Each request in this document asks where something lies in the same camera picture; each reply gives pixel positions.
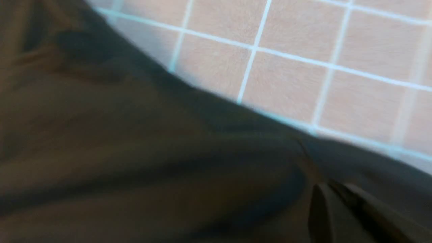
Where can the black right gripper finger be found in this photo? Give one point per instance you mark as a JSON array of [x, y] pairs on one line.
[[344, 213]]

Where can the dark gray long-sleeve shirt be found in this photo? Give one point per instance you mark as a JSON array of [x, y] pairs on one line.
[[101, 144]]

